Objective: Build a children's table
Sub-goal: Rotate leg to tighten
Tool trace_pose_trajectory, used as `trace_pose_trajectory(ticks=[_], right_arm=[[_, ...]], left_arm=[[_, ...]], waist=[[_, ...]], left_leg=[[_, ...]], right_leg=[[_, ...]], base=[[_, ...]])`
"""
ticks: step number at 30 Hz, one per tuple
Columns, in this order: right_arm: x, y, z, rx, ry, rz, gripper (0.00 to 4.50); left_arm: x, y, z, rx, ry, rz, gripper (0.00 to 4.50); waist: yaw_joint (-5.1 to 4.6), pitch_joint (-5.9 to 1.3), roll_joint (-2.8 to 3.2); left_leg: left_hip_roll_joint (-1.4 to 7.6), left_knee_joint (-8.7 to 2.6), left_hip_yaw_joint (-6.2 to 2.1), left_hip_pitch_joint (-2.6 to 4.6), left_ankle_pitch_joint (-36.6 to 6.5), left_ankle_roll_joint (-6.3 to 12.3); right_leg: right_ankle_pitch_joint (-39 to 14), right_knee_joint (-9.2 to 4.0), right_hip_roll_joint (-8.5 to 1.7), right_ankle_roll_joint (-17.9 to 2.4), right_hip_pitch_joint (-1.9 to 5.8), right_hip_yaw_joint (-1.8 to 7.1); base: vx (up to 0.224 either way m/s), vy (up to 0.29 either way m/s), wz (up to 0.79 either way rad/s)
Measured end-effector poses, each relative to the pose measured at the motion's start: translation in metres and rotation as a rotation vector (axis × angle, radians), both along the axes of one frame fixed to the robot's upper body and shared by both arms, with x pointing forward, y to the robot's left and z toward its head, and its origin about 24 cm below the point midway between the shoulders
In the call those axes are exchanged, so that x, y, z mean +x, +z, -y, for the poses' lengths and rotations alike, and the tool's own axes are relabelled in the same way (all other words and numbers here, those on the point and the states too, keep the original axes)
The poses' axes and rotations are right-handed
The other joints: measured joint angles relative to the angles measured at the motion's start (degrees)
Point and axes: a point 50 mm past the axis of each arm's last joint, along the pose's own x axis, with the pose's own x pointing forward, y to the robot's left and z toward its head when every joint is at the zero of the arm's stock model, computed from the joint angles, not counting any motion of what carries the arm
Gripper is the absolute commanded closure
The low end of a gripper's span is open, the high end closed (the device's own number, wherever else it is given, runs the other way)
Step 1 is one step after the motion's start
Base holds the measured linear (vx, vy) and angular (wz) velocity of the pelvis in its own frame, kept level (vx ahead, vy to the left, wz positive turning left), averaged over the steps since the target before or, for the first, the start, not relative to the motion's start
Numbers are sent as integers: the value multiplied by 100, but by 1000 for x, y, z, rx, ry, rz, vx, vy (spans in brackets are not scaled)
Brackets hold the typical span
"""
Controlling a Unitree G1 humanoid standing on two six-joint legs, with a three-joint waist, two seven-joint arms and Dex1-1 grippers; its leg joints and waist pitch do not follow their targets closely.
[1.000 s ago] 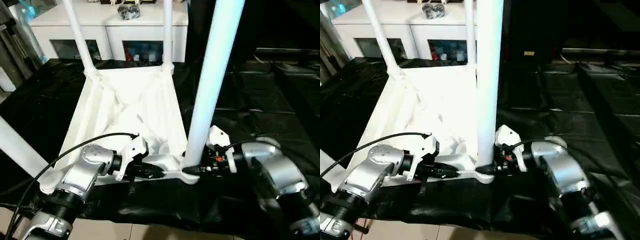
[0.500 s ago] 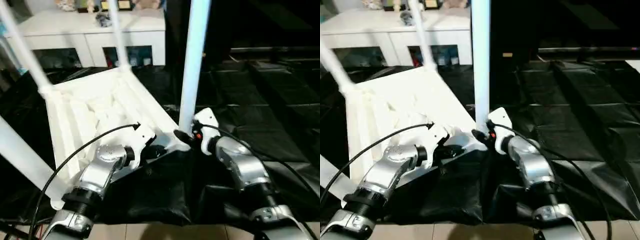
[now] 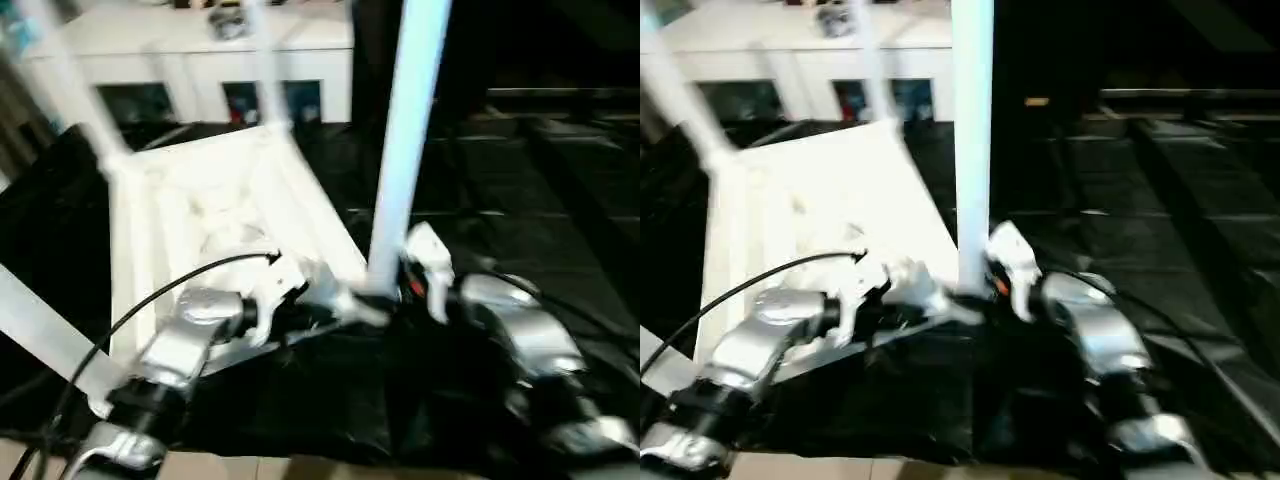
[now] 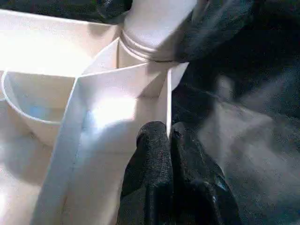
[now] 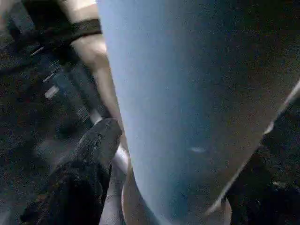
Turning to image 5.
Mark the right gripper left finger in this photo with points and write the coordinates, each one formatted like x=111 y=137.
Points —
x=84 y=173

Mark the white plastic table leg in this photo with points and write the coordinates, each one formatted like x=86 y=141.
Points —
x=175 y=93

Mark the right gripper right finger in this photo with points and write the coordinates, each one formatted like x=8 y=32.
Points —
x=264 y=201

